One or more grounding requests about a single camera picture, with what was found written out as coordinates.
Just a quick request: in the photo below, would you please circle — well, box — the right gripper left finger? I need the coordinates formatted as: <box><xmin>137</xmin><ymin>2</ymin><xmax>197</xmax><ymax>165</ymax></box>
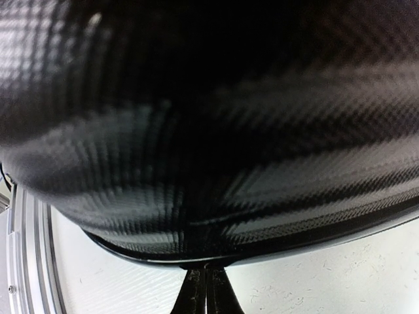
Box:
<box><xmin>172</xmin><ymin>269</ymin><xmax>206</xmax><ymax>314</ymax></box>

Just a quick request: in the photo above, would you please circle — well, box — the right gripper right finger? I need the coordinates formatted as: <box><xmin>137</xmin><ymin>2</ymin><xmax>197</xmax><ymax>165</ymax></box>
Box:
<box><xmin>206</xmin><ymin>268</ymin><xmax>244</xmax><ymax>314</ymax></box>

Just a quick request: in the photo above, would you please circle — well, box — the black ribbed hard-shell suitcase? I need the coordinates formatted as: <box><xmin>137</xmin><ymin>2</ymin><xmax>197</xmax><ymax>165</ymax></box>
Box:
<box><xmin>1</xmin><ymin>1</ymin><xmax>418</xmax><ymax>265</ymax></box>

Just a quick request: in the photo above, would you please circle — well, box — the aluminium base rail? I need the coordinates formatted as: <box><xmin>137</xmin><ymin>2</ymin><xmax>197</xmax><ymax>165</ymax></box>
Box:
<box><xmin>1</xmin><ymin>186</ymin><xmax>67</xmax><ymax>313</ymax></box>

